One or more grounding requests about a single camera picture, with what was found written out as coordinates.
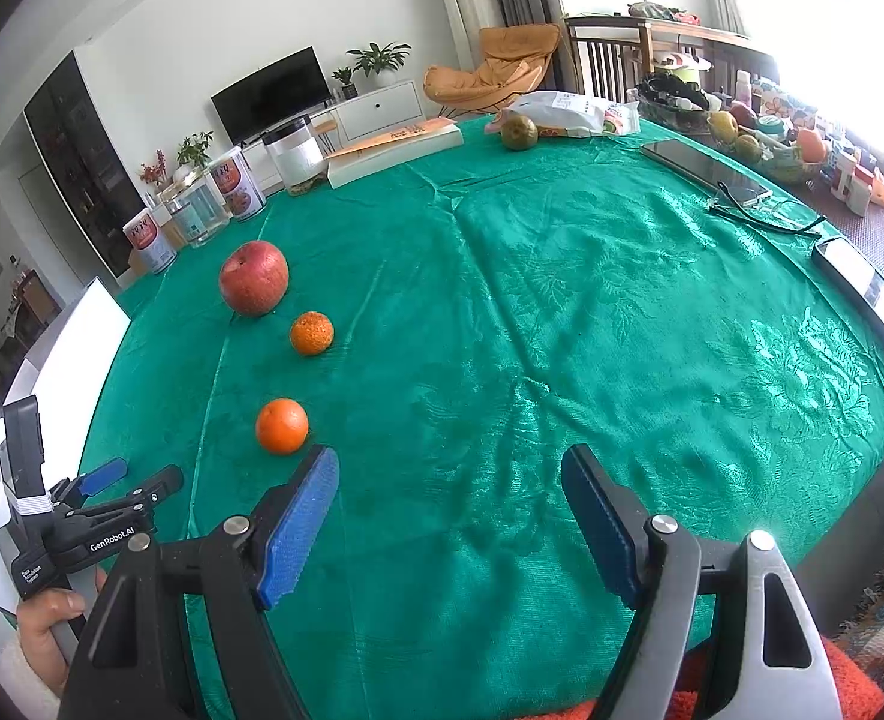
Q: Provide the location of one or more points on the black display cabinet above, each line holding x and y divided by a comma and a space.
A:
82, 157

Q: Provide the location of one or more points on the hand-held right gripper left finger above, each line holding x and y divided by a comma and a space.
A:
296, 532

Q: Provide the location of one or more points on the large green potted plant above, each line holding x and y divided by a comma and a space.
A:
378, 60

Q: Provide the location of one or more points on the person's left forearm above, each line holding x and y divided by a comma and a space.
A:
22, 682

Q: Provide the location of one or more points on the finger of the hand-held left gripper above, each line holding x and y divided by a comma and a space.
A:
146, 491
103, 474

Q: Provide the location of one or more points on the white plastic bag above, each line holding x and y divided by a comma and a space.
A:
569, 112

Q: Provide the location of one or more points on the black basket with items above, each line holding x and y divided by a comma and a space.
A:
674, 97

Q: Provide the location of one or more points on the small green potted plant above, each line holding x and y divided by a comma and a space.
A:
346, 81

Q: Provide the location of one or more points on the red labelled can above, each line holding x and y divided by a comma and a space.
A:
236, 186
149, 244

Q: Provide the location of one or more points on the green tablecloth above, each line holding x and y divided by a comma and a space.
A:
524, 360

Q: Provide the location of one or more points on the white television cabinet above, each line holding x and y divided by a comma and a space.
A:
378, 109

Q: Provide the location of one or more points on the wooden bench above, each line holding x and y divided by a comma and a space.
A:
637, 37

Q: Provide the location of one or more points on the brown pear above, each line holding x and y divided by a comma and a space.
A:
519, 133

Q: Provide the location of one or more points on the green plant white vase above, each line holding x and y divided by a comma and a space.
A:
193, 150

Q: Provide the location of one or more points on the orange tangerine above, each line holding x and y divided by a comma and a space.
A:
282, 426
311, 333

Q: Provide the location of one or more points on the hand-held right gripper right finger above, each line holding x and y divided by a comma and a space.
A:
603, 525

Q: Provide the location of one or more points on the white flat book box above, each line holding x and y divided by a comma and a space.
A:
393, 150

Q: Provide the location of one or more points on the black television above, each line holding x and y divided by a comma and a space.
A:
273, 94

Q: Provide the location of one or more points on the red flower vase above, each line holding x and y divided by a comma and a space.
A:
155, 169

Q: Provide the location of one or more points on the orange lounge chair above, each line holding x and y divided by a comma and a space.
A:
502, 64

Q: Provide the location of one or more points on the glass jar teal label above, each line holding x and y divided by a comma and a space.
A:
198, 214

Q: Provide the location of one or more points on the white cardboard box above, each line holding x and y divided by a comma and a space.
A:
67, 360

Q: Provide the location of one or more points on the dark tablet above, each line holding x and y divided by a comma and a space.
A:
701, 169

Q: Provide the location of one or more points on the black eyeglasses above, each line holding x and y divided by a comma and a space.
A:
768, 217

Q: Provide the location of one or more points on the white phone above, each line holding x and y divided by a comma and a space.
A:
858, 281

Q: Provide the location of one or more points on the red apple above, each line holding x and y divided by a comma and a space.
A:
254, 279

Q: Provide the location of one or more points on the clear jar black lid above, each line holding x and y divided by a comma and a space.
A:
294, 157

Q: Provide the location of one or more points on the group of small bottles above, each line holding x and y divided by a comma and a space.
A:
858, 176

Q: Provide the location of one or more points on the person's left hand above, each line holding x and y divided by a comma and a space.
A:
41, 619

